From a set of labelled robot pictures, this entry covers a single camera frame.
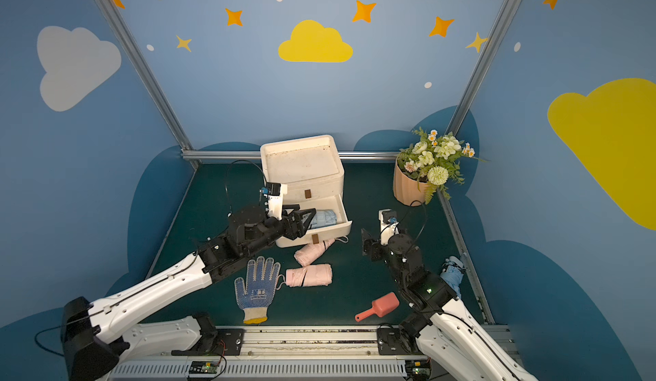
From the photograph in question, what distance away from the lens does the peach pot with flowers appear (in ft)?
2.74

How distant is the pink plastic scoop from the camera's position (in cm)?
81

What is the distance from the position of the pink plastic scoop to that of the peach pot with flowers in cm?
38
